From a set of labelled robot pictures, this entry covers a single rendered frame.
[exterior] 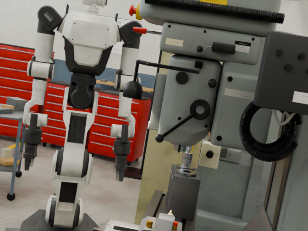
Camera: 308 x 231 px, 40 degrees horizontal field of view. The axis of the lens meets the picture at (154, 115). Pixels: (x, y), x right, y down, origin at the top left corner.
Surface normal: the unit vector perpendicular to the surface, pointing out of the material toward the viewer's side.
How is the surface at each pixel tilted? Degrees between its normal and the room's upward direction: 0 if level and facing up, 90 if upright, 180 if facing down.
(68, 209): 30
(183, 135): 118
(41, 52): 91
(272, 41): 90
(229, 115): 90
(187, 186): 90
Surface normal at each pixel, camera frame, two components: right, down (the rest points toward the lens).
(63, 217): 0.13, 0.42
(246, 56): -0.13, 0.11
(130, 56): 0.21, 0.16
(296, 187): -0.74, -0.06
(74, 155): 0.23, -0.26
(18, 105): 0.71, 0.21
